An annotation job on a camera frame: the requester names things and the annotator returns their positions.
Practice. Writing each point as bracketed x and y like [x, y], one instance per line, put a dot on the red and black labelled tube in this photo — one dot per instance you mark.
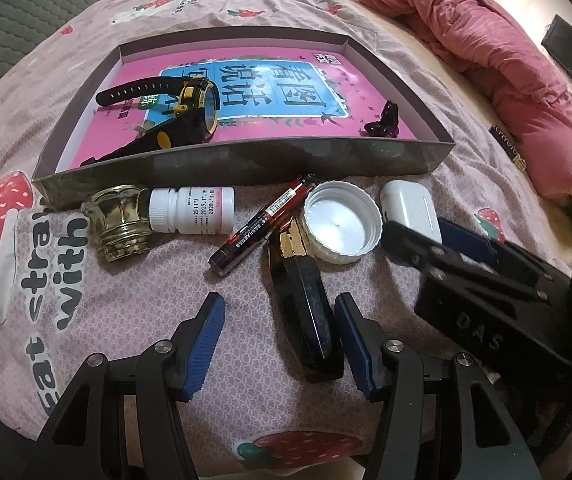
[261, 220]

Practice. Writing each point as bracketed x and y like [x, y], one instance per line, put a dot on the black rectangular case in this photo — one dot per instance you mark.
[306, 305]

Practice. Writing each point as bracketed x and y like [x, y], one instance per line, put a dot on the dark hair clip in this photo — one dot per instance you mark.
[383, 122]

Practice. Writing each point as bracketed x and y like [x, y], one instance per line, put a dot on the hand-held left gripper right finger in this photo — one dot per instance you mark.
[358, 350]

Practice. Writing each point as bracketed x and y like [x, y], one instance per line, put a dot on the shallow grey cardboard box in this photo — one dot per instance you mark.
[266, 160]

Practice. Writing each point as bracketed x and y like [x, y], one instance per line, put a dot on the black television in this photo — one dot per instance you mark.
[570, 55]

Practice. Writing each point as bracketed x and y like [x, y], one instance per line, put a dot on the gold metal bottle cap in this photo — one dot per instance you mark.
[116, 220]

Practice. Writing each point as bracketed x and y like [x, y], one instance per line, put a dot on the white pill bottle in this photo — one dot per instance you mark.
[191, 209]

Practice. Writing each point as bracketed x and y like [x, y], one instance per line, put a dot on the black and yellow wristwatch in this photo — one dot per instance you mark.
[196, 110]

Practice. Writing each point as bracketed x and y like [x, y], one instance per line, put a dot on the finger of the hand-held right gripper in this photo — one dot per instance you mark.
[405, 245]
[460, 237]

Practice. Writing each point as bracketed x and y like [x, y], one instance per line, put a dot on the pink and blue book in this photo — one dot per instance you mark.
[141, 67]

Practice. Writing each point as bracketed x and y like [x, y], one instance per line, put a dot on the grey quilted headboard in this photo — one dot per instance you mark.
[16, 25]

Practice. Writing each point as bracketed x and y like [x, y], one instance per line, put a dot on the white plastic jar lid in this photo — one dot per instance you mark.
[341, 220]

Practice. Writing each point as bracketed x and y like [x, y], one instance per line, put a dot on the dark box with gold label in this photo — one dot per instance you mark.
[505, 145]

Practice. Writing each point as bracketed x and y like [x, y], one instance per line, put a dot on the beige bed sheet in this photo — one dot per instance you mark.
[415, 50]

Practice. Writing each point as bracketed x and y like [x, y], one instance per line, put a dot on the pink quilt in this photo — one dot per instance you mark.
[465, 35]

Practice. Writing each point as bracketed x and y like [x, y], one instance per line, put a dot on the white earbuds case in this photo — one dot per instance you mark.
[410, 202]

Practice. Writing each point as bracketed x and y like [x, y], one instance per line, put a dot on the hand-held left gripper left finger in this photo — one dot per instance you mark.
[206, 340]

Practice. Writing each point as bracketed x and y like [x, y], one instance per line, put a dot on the strawberry printed blanket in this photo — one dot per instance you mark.
[116, 290]

